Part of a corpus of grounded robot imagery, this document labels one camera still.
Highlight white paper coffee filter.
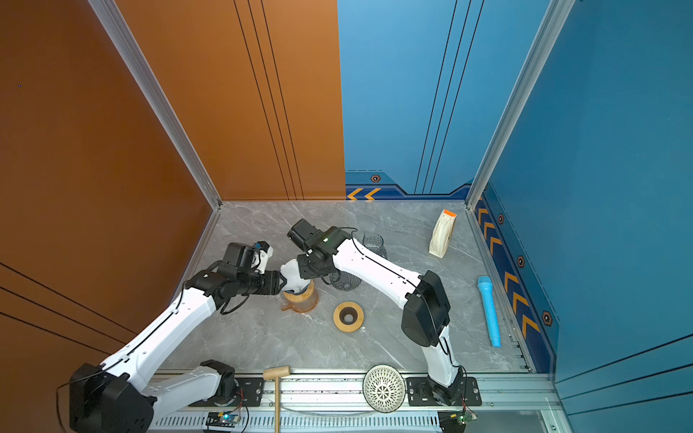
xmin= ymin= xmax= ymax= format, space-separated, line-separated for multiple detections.
xmin=280 ymin=259 xmax=310 ymax=295

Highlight wooden ring holder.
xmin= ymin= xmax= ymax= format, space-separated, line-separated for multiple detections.
xmin=283 ymin=285 xmax=314 ymax=303
xmin=333 ymin=301 xmax=365 ymax=333

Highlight orange glass carafe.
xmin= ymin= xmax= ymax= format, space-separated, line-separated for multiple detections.
xmin=281 ymin=295 xmax=319 ymax=314

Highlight grey glass pitcher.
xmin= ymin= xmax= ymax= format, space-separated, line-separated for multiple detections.
xmin=362 ymin=232 xmax=387 ymax=259

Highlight coffee filter pack orange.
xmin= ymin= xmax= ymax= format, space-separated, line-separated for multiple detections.
xmin=429 ymin=209 xmax=458 ymax=258

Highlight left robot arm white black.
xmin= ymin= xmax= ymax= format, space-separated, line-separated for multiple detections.
xmin=68 ymin=241 xmax=286 ymax=432

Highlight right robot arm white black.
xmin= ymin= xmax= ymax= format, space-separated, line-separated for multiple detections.
xmin=287 ymin=219 xmax=464 ymax=406

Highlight grey glass dripper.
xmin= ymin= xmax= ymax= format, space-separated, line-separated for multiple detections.
xmin=328 ymin=271 xmax=362 ymax=292

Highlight wooden mallet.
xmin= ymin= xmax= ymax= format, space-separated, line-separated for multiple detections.
xmin=263 ymin=366 xmax=292 ymax=433

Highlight white woven trivet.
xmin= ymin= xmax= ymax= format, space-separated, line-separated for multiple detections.
xmin=363 ymin=364 xmax=407 ymax=413

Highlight left green circuit board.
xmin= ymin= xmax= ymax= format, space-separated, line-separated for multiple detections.
xmin=205 ymin=411 xmax=243 ymax=430

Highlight green circuit board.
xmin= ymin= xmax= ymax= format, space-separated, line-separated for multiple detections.
xmin=205 ymin=411 xmax=243 ymax=430
xmin=438 ymin=411 xmax=478 ymax=433

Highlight light blue cylinder roll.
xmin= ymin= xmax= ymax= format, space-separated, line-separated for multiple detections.
xmin=478 ymin=276 xmax=502 ymax=347

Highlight right green circuit board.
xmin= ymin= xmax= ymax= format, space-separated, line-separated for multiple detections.
xmin=438 ymin=411 xmax=478 ymax=433

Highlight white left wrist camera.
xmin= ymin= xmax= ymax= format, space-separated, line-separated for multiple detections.
xmin=251 ymin=241 xmax=274 ymax=274

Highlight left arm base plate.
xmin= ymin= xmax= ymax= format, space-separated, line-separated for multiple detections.
xmin=213 ymin=377 xmax=265 ymax=408

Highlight aluminium front rail frame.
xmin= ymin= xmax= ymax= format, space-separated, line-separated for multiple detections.
xmin=149 ymin=369 xmax=572 ymax=432

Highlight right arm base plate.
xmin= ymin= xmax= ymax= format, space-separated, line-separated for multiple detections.
xmin=404 ymin=376 xmax=483 ymax=408

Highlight left aluminium corner post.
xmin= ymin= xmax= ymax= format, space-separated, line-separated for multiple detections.
xmin=87 ymin=0 xmax=223 ymax=211

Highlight aluminium corner post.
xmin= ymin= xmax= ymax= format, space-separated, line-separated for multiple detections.
xmin=465 ymin=0 xmax=576 ymax=211
xmin=87 ymin=0 xmax=223 ymax=211

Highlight right aluminium corner post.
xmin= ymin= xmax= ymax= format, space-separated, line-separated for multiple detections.
xmin=465 ymin=0 xmax=576 ymax=211

